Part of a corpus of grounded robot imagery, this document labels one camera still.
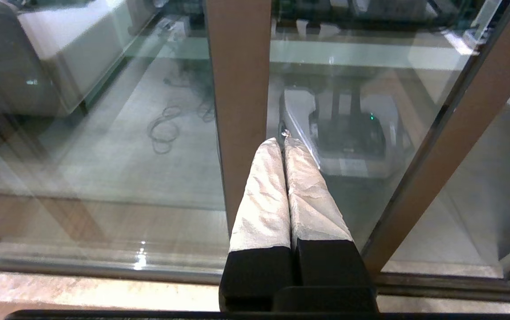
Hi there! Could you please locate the brown framed fixed glass panel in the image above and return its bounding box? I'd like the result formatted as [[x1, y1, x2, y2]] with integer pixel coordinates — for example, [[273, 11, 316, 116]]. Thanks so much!
[[0, 0, 273, 272]]

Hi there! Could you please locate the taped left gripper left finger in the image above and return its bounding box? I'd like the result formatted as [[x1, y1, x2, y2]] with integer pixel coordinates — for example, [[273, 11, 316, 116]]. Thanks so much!
[[218, 138, 301, 312]]

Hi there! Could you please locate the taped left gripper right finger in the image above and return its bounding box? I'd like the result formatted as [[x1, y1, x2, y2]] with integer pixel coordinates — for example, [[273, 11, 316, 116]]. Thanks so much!
[[284, 136, 373, 288]]

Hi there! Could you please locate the brown framed sliding glass door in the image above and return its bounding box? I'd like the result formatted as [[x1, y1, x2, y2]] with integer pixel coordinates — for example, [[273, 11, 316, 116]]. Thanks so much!
[[266, 0, 510, 276]]

